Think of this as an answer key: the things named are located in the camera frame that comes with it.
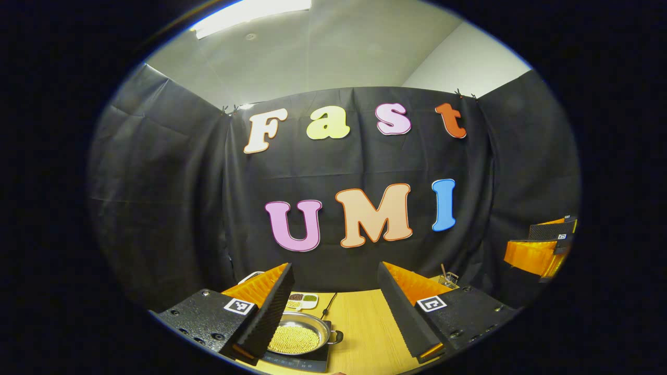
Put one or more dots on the pile of yellow soybeans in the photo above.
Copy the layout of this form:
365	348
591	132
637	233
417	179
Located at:
294	338

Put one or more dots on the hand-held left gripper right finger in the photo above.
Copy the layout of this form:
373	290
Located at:
401	312

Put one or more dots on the white toaster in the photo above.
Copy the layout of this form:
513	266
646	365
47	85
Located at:
252	276

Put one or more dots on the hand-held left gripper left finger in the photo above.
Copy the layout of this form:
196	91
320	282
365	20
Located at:
271	312

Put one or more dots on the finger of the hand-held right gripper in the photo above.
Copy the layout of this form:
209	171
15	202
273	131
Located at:
550	230
531	256

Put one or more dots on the black induction cooktop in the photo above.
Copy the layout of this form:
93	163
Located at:
312	360

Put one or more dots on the white divided dish with beans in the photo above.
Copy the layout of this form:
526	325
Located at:
302	301

